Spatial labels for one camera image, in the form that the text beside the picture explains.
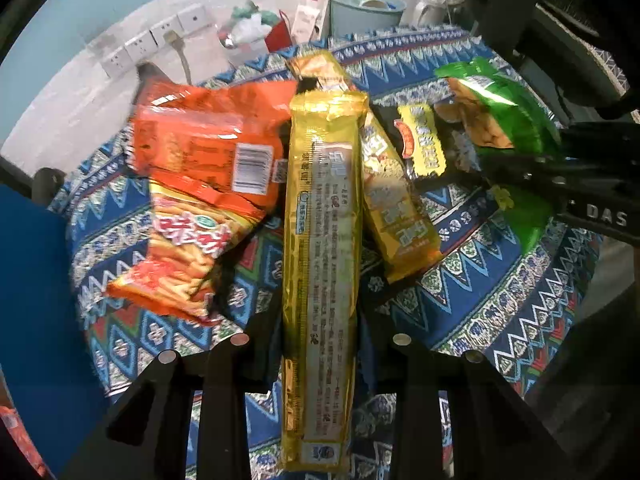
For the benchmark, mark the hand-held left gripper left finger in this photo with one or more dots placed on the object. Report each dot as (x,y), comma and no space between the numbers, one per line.
(225,385)

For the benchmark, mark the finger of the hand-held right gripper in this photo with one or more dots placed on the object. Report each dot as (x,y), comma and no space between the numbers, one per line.
(530,177)
(600,142)

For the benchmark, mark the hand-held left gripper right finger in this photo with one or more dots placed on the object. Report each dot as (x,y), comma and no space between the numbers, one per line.
(425,400)

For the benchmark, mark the green chips bag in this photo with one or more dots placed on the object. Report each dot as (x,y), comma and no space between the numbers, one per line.
(505,105)

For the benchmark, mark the long yellow biscuit packet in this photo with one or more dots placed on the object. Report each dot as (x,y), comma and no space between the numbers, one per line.
(320,260)

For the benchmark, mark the cardboard box with blue outside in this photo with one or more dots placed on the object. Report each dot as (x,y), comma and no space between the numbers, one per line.
(40,310)

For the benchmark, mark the black snack packet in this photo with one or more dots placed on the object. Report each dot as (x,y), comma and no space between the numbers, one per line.
(462,155)

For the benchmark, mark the small yellow snack packet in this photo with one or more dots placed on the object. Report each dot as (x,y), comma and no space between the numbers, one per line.
(425,145)

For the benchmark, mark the blue patterned tablecloth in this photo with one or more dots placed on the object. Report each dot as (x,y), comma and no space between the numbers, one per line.
(475,285)

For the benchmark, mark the orange snack stick bag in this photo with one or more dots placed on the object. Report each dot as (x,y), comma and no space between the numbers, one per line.
(185,260)

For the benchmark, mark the white kettle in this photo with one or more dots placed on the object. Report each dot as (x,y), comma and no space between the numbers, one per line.
(430,12)

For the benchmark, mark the white cup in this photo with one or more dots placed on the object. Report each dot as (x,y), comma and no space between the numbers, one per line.
(373,2)

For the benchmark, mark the light blue bucket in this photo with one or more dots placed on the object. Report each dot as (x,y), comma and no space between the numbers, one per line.
(365,22)

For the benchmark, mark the white red carton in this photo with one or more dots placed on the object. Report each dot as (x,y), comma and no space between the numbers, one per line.
(310,10)

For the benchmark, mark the large orange snack bag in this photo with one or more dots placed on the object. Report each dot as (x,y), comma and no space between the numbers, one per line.
(200,130)

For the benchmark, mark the dark grey object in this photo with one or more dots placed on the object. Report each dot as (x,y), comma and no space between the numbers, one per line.
(49,185)

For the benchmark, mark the white wall socket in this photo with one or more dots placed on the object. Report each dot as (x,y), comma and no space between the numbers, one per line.
(142,46)
(161,30)
(194,19)
(116,63)

